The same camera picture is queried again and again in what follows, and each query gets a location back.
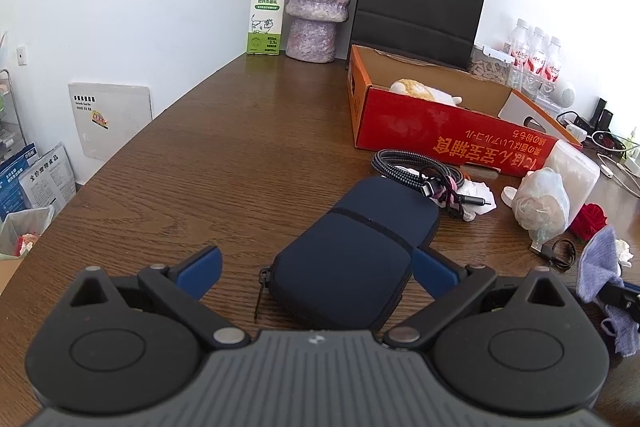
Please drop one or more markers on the white plastic container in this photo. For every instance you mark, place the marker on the white plastic container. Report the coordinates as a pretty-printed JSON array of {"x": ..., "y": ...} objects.
[{"x": 575, "y": 172}]

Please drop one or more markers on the white and yellow plush toy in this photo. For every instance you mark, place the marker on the white and yellow plush toy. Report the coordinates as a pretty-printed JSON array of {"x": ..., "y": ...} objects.
[{"x": 415, "y": 89}]

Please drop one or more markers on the clear container of seeds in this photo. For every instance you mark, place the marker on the clear container of seeds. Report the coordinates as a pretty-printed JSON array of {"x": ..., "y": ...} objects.
[{"x": 492, "y": 67}]

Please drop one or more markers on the blue and white bag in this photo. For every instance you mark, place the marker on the blue and white bag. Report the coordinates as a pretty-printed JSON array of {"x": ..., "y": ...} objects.
[{"x": 35, "y": 182}]

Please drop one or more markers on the wall socket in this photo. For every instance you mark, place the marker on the wall socket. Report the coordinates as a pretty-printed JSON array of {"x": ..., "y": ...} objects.
[{"x": 21, "y": 56}]

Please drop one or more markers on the navy zip pouch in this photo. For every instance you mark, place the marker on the navy zip pouch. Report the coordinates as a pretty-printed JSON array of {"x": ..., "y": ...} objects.
[{"x": 350, "y": 252}]

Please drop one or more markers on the white tissue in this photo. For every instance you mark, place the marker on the white tissue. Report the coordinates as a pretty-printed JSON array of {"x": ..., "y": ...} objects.
[{"x": 481, "y": 196}]

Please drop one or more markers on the white round speaker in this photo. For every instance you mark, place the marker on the white round speaker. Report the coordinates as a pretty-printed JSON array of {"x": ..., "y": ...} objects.
[{"x": 565, "y": 94}]

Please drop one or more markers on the white charger plug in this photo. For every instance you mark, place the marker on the white charger plug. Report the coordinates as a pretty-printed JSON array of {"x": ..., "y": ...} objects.
[{"x": 579, "y": 127}]

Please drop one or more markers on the white wall panel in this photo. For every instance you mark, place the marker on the white wall panel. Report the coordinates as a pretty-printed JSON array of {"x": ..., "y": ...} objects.
[{"x": 110, "y": 122}]

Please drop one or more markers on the small white bottle cap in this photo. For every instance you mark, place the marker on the small white bottle cap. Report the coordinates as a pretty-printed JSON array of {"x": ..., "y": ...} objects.
[{"x": 509, "y": 197}]

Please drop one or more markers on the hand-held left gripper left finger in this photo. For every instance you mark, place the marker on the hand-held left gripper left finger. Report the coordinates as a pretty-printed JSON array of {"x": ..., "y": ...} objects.
[{"x": 202, "y": 269}]

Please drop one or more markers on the light blue plastic bag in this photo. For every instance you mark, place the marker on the light blue plastic bag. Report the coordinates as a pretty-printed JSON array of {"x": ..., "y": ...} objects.
[{"x": 542, "y": 202}]

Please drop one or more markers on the milk carton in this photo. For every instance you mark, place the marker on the milk carton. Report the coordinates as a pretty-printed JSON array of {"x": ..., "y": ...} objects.
[{"x": 267, "y": 2}]

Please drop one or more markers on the bin with plastic liner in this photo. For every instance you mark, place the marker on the bin with plastic liner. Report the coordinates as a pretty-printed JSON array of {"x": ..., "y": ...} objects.
[{"x": 22, "y": 232}]

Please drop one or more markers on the red cardboard box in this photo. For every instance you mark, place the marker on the red cardboard box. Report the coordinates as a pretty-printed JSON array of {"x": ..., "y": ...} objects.
[{"x": 425, "y": 127}]

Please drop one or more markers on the purple knitted cloth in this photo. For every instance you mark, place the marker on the purple knitted cloth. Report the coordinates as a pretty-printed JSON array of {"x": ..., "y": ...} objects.
[{"x": 600, "y": 262}]

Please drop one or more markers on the water bottle with red label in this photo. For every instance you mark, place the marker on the water bottle with red label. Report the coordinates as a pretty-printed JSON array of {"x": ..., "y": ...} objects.
[
  {"x": 535, "y": 54},
  {"x": 551, "y": 62},
  {"x": 517, "y": 47}
]

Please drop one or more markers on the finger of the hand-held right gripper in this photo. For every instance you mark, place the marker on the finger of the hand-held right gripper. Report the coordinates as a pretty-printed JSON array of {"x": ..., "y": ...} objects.
[{"x": 620, "y": 297}]

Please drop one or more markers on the purple stone vase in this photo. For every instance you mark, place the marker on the purple stone vase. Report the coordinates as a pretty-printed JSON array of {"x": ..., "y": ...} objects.
[{"x": 317, "y": 2}]

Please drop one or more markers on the red rose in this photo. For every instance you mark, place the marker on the red rose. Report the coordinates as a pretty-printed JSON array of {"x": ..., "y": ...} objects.
[{"x": 590, "y": 219}]

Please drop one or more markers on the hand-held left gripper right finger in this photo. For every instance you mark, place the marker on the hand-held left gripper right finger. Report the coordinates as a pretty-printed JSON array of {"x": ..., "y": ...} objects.
[{"x": 435, "y": 269}]

